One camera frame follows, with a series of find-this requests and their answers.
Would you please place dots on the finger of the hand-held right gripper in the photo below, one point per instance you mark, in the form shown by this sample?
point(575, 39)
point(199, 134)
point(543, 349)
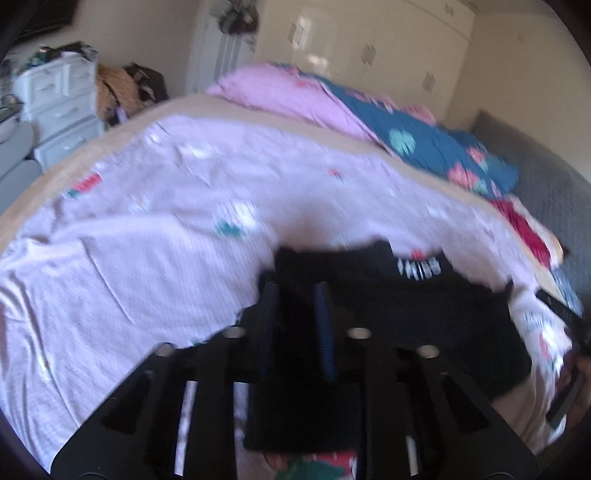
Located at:
point(565, 399)
point(558, 307)

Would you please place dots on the black long-sleeve sweater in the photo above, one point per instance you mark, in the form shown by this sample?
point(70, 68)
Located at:
point(438, 314)

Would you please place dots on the black flat television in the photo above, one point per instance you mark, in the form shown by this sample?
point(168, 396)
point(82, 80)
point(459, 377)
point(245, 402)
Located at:
point(46, 18)

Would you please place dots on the white drawer cabinet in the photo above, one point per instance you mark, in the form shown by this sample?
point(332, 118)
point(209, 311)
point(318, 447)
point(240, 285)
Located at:
point(60, 110)

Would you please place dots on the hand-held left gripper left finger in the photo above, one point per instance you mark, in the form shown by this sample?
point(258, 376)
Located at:
point(269, 323)

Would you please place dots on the grey round table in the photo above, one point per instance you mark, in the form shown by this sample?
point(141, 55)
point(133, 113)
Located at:
point(14, 157)

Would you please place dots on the cream glossy wardrobe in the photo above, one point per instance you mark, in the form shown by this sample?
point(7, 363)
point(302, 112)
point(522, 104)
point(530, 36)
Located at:
point(369, 46)

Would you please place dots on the blue patterned pillow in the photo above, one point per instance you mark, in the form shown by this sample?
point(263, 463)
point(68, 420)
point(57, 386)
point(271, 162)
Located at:
point(565, 286)

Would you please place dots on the dark bag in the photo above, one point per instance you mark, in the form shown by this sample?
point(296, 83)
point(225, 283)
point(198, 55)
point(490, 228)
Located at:
point(150, 83)

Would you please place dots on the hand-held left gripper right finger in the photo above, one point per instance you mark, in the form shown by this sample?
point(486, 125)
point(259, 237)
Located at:
point(324, 332)

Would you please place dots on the black striped hanging bag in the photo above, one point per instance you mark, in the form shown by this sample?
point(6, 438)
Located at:
point(238, 21)

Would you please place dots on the white door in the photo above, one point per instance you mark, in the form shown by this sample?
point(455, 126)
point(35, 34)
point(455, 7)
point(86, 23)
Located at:
point(207, 60)

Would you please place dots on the red patterned pillow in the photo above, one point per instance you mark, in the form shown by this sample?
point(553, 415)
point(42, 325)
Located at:
point(526, 230)

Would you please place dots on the blue floral quilt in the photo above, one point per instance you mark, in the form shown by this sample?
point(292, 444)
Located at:
point(415, 138)

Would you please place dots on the pink printed bed sheet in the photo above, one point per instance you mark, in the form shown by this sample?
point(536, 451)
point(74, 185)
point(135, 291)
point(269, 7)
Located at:
point(138, 230)

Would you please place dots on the heap of small clutter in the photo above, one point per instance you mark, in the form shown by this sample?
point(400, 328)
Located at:
point(60, 51)

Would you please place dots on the pink pillow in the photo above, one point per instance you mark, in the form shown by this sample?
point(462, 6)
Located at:
point(277, 92)

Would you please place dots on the grey quilted headboard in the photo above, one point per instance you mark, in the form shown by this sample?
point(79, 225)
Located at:
point(545, 184)

